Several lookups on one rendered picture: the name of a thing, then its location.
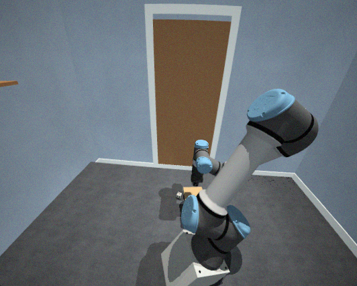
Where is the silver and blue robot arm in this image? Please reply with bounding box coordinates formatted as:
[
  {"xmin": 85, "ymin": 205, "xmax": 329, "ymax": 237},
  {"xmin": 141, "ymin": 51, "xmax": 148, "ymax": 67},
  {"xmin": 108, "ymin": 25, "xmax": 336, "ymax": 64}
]
[{"xmin": 181, "ymin": 89, "xmax": 319, "ymax": 271}]

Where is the peach flat square mat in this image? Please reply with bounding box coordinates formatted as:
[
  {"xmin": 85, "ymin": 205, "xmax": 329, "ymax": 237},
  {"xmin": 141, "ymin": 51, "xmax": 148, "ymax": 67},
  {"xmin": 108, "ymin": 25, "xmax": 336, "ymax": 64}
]
[{"xmin": 183, "ymin": 187, "xmax": 202, "ymax": 199}]

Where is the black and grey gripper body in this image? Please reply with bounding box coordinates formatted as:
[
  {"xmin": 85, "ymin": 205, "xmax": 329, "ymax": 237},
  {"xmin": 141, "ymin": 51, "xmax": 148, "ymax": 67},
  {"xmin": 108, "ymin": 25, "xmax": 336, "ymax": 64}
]
[{"xmin": 191, "ymin": 159, "xmax": 203, "ymax": 183}]

